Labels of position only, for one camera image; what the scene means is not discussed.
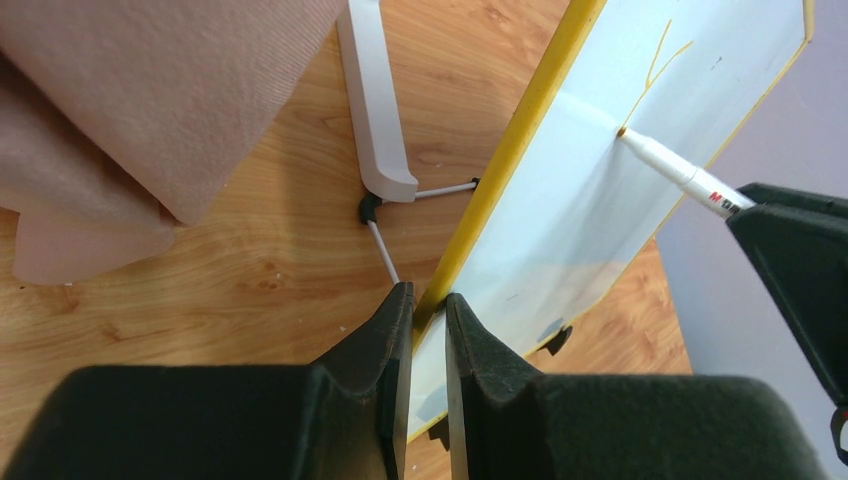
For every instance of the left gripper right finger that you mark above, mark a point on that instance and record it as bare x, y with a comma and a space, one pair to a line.
509, 420

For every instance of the yellow framed whiteboard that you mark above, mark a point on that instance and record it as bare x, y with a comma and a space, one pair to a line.
563, 207

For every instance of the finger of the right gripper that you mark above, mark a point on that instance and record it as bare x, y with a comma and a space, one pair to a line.
797, 243

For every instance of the white clothes rack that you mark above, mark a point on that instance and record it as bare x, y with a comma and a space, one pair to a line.
375, 117

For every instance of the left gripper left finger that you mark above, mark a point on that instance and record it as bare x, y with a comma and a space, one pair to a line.
342, 416

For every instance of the white marker pen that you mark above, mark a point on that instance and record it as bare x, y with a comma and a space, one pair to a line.
693, 181

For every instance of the pink cloth garment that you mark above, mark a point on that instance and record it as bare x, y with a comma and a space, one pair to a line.
122, 120

